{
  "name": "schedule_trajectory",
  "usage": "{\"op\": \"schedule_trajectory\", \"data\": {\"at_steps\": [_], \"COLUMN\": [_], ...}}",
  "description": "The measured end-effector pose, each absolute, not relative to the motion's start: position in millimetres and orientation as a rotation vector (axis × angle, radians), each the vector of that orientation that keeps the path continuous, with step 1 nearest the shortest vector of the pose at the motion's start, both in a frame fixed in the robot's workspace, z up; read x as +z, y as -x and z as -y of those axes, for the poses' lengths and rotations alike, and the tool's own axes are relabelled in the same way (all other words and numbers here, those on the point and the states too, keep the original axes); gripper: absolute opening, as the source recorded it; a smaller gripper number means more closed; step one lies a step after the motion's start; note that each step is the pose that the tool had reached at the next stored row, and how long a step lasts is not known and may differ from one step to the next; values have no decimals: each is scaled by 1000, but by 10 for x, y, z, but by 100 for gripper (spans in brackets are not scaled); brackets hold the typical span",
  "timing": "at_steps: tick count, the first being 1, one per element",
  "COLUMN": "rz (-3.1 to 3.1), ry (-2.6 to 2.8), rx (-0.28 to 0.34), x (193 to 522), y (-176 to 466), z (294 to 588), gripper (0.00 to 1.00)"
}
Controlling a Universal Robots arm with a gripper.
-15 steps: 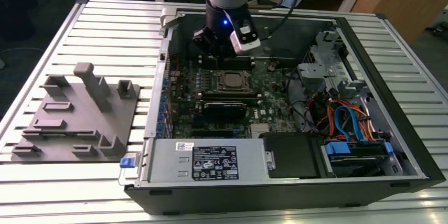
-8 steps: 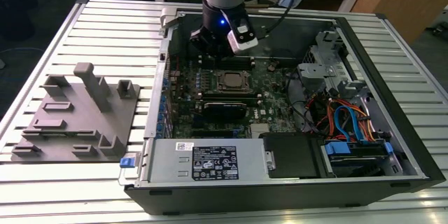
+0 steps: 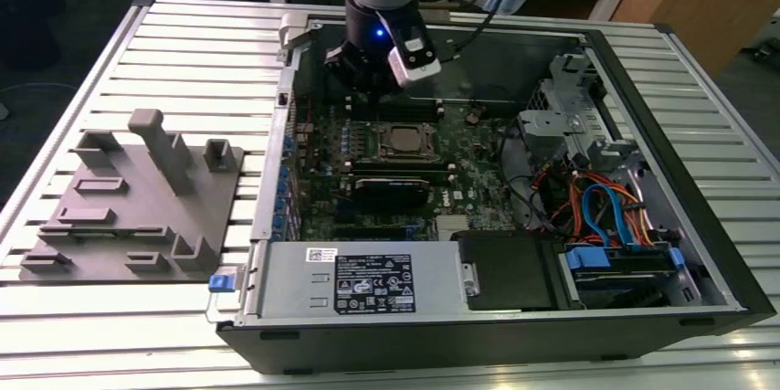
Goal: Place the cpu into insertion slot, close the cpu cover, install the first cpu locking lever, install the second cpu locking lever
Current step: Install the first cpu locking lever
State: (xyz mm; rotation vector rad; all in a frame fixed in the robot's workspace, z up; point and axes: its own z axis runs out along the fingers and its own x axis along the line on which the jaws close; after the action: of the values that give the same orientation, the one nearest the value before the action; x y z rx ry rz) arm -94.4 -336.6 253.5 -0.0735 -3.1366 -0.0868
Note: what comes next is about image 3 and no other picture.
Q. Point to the black RAM slot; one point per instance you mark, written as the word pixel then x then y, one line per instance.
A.
pixel 401 165
pixel 401 176

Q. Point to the black expansion slot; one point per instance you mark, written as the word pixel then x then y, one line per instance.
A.
pixel 365 231

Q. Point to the black plastic cover box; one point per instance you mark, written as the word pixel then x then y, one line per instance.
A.
pixel 505 271

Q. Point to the RAM stick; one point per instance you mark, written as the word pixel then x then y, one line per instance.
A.
pixel 414 101

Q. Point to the round coin battery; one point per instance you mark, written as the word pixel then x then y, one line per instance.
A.
pixel 474 117

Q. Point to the black graphics card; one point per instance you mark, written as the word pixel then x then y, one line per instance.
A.
pixel 389 196

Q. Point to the green motherboard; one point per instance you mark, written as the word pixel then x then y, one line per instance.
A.
pixel 481 175

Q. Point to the silver metal drive cage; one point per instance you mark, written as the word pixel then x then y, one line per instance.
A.
pixel 548 129

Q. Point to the silver chipset heatsink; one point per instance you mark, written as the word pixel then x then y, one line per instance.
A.
pixel 456 222

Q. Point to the grey parts rack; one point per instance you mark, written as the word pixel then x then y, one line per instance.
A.
pixel 152 225

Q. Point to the silver power supply unit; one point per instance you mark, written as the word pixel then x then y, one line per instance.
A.
pixel 286 280

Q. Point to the blue plastic latch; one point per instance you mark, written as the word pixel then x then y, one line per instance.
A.
pixel 220 284

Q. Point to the hard disk in blue carrier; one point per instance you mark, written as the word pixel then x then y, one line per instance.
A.
pixel 585 257

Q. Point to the chair wheel base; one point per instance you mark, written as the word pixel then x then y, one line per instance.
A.
pixel 769 49

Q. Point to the black open PC case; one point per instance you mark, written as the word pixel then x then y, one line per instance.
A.
pixel 426 349

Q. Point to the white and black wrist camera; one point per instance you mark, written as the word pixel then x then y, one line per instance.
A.
pixel 420 68

